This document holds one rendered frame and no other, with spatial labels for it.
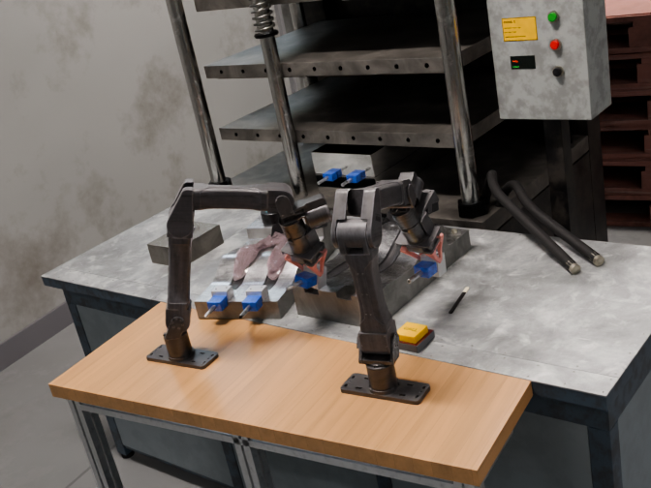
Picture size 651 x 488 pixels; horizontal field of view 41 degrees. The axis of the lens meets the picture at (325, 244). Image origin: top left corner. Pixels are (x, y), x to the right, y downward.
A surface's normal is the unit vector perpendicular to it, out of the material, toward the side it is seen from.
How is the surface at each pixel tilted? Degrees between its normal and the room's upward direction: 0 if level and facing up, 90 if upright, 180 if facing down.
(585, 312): 0
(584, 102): 90
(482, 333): 0
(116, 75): 90
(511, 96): 90
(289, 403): 0
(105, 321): 90
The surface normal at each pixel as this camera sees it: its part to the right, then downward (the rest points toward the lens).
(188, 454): -0.60, 0.41
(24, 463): -0.18, -0.91
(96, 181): 0.84, 0.05
